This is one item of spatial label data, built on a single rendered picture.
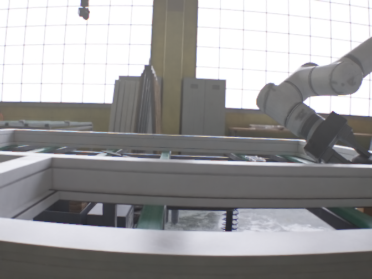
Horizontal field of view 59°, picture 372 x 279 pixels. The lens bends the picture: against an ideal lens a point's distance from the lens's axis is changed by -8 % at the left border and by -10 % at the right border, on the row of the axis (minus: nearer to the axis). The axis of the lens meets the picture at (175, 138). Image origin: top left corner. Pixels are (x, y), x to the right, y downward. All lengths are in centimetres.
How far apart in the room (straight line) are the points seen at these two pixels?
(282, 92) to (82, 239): 85
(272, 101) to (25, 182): 69
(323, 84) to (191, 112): 692
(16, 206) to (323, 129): 74
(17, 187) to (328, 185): 51
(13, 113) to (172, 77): 402
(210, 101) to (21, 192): 743
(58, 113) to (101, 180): 814
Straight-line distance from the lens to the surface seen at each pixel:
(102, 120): 846
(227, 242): 22
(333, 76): 95
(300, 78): 104
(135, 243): 21
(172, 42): 808
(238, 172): 61
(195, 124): 782
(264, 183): 63
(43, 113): 887
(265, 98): 100
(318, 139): 95
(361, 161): 92
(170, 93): 792
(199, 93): 785
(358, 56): 103
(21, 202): 52
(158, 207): 58
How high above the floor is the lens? 101
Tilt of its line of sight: 3 degrees down
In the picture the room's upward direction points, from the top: 2 degrees clockwise
